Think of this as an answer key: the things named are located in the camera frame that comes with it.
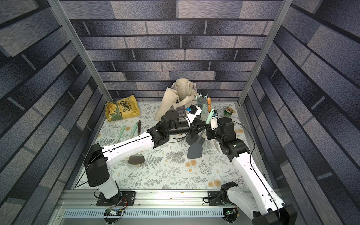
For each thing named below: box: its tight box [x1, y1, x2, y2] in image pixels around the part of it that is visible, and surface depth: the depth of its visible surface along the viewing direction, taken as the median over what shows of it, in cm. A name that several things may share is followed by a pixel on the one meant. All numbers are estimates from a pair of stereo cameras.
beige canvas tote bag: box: [154, 78, 199, 121], surface depth 95 cm
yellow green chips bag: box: [105, 94, 141, 122], surface depth 108 cm
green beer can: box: [223, 106, 233, 118], surface depth 102 cm
